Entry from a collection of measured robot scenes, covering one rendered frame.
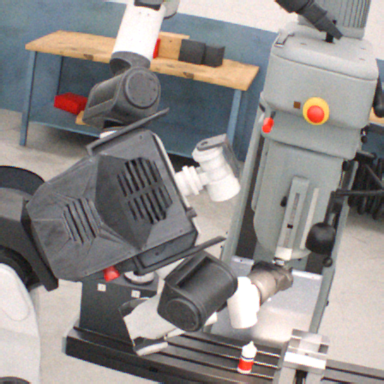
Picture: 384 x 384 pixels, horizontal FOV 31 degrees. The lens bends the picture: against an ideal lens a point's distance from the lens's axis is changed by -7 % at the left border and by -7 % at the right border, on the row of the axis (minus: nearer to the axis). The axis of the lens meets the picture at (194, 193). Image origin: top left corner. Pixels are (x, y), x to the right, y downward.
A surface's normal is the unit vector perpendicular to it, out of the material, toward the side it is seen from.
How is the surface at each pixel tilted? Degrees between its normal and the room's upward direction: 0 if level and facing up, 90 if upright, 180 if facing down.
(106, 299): 90
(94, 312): 90
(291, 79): 90
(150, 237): 64
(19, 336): 115
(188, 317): 101
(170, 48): 90
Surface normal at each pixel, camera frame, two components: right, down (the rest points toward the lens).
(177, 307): -0.53, 0.43
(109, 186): -0.29, 0.06
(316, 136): -0.21, 0.36
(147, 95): 0.58, -0.08
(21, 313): 0.16, 0.41
